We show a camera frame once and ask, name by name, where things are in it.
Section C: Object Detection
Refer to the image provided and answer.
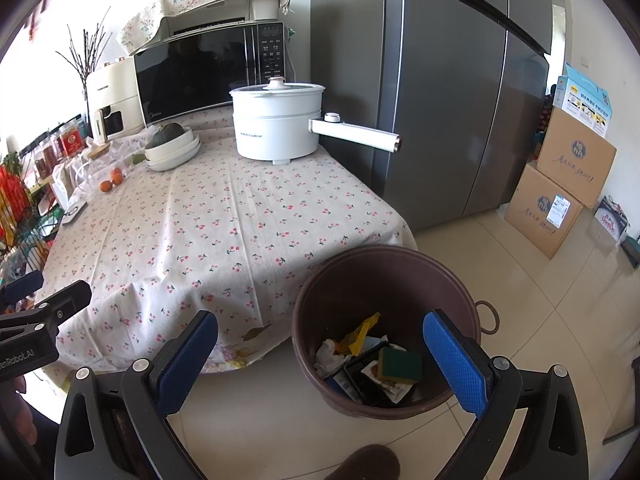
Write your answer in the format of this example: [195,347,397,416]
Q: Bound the grey refrigerator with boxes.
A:
[310,0,553,233]

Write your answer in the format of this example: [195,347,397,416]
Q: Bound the black plastic tray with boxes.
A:
[342,341,401,408]

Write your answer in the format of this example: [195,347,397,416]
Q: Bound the person's left hand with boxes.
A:
[0,374,38,446]

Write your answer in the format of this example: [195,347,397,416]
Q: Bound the silver foil wrapper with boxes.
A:
[314,338,351,376]

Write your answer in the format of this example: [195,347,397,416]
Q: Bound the white wireless charger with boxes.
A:
[60,201,88,226]

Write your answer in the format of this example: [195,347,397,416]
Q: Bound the white electric cooking pot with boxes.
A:
[229,77,402,165]

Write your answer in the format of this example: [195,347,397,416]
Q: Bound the blue white printed box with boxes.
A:
[556,62,613,138]

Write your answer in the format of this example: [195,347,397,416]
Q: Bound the jar with red label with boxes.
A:
[32,135,55,178]
[59,122,86,158]

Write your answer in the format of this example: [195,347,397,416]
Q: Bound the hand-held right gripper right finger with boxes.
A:
[422,309,591,480]

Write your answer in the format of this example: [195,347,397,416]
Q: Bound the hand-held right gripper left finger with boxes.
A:
[54,310,220,480]

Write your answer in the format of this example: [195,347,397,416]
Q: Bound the glass pitcher with wooden lid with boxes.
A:
[75,140,116,191]

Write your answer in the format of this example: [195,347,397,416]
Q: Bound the white packet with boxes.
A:
[50,162,83,208]

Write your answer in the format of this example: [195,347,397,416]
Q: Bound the cream kitchen appliance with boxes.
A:
[86,57,142,143]

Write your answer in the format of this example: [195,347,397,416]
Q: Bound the yellow wrapper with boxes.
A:
[334,311,382,356]

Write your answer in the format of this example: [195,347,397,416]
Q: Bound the dark green squash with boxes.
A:
[145,122,187,150]

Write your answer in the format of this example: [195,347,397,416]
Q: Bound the brown plastic bucket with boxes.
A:
[291,245,501,421]

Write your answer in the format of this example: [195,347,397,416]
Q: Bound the white blue bag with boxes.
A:
[594,196,630,246]

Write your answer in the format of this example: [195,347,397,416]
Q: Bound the red packaging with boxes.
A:
[0,152,33,246]

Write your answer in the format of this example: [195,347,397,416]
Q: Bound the cardboard box with white label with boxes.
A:
[504,162,585,260]

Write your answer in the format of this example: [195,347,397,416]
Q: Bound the dry bare branches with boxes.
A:
[55,7,113,78]

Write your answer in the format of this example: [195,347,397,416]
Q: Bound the brown slipper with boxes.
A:
[324,444,401,480]

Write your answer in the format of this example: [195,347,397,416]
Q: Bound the cherry print tablecloth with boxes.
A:
[35,110,418,376]

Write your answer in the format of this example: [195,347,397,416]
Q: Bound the black microwave oven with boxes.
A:
[132,21,287,128]

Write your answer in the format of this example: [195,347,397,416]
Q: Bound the black wire rack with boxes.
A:
[0,195,58,281]

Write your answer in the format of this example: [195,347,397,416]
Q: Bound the green yellow sponge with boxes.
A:
[376,347,422,386]

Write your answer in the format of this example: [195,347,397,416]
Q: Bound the red wall decoration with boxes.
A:
[25,0,56,36]

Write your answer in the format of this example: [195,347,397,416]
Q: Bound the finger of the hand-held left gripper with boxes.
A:
[0,280,93,337]
[0,269,44,307]

